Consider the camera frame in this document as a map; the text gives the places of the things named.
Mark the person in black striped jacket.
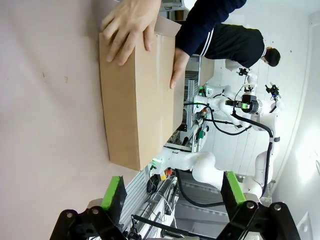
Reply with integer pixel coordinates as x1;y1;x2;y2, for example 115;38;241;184
194;23;281;69

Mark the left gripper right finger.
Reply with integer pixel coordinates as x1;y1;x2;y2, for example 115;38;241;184
216;171;302;240

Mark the coiled black cable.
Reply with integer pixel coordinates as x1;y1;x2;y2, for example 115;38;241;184
145;174;161;195

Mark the yellow red emergency stop button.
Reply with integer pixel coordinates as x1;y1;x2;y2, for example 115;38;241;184
159;168;174;181

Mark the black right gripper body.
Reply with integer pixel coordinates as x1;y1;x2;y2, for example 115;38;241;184
239;94;259;115

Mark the white wall socket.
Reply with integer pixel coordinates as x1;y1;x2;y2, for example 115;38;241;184
296;211;311;234

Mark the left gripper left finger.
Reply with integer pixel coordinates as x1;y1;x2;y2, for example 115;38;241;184
49;175;127;240

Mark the thin black background cable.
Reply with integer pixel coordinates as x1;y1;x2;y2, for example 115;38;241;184
183;101;252;136

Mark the person's left forearm navy sleeve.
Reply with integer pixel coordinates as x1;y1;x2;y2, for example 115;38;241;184
174;0;248;57

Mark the brown background table board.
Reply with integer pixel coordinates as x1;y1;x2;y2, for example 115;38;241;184
199;56;216;86

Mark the grey metal rack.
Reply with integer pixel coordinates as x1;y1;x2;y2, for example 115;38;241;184
183;56;202;132

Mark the thick black hose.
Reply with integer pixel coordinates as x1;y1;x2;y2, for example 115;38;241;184
174;169;226;208

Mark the ribbed aluminium table frame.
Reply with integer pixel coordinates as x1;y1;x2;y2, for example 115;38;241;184
119;167;157;226

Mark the brown cardboard box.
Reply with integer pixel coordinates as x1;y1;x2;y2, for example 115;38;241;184
98;15;186;172

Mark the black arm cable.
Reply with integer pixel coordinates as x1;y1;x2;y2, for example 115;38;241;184
231;111;281;190

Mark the person's left hand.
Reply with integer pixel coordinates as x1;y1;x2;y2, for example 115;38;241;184
169;47;191;90

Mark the person's right hand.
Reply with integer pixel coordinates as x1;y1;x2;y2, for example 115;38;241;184
101;0;161;67

